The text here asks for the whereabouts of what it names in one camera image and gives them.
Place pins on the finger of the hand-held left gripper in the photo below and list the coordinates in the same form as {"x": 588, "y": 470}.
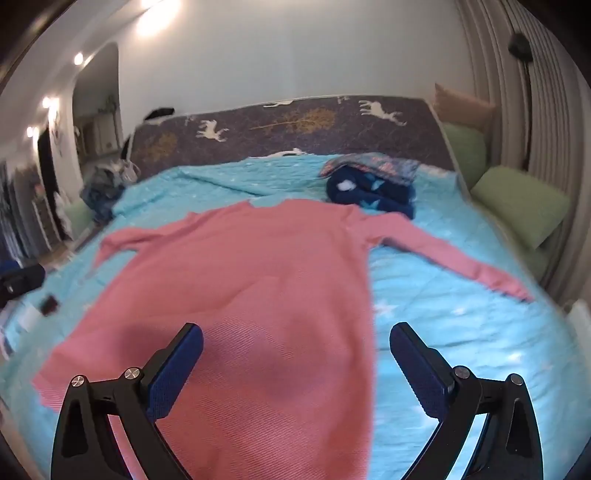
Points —
{"x": 23, "y": 279}

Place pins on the light blue star blanket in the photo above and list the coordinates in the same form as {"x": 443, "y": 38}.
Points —
{"x": 461, "y": 332}

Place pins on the pink knit sweater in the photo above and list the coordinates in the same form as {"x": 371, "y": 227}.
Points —
{"x": 258, "y": 277}

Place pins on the long green pillow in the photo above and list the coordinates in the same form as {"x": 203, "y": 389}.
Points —
{"x": 466, "y": 147}

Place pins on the folded floral cloth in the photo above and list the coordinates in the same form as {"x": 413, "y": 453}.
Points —
{"x": 378, "y": 164}

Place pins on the arched wall mirror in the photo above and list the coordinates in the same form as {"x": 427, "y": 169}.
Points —
{"x": 97, "y": 101}

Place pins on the black floor lamp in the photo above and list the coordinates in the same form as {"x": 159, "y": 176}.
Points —
{"x": 519, "y": 46}

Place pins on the folded navy star cloth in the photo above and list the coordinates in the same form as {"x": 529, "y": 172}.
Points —
{"x": 364, "y": 191}

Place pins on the plump green pillow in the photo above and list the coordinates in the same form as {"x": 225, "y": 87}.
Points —
{"x": 521, "y": 203}

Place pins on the pile of unfolded clothes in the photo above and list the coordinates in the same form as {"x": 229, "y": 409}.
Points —
{"x": 106, "y": 189}

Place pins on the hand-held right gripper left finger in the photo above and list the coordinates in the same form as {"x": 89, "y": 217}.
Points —
{"x": 178, "y": 369}

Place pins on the black garment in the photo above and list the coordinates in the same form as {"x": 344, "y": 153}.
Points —
{"x": 159, "y": 113}

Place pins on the white paper sheet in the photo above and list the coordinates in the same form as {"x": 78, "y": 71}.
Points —
{"x": 28, "y": 318}

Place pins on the grey pleated curtain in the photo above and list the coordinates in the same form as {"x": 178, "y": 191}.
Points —
{"x": 554, "y": 115}

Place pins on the beige pillow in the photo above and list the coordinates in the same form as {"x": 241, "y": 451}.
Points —
{"x": 461, "y": 106}

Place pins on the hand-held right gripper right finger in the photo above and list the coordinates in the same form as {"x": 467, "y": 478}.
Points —
{"x": 415, "y": 369}

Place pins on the dark phone with red edge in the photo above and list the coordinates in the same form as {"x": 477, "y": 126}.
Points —
{"x": 49, "y": 305}

